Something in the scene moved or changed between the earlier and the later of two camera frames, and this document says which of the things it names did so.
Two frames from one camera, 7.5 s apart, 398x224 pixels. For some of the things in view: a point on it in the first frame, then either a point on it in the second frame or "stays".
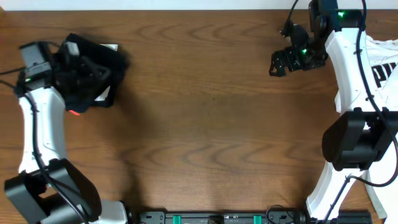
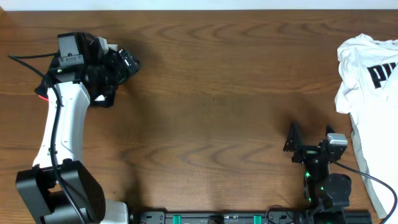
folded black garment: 97,89 stays
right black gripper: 293,65 → 306,152
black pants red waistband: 102,91 stays
